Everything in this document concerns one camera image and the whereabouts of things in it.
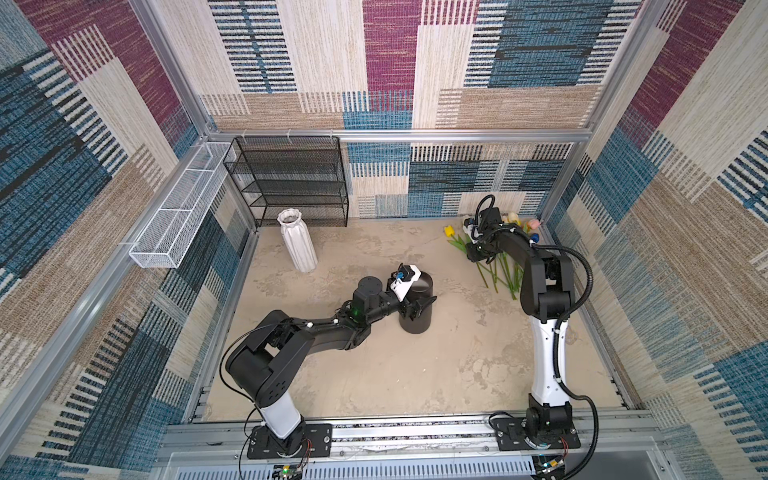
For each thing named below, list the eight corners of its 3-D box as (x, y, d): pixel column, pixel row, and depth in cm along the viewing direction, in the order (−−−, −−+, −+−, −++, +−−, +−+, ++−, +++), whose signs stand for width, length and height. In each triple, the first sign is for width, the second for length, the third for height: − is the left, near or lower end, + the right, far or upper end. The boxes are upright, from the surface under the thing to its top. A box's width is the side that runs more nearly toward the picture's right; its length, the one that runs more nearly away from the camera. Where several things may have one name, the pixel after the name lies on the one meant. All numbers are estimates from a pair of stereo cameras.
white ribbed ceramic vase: (293, 273, 107) (273, 228, 89) (297, 254, 112) (280, 208, 94) (315, 273, 107) (300, 228, 89) (318, 254, 112) (305, 208, 94)
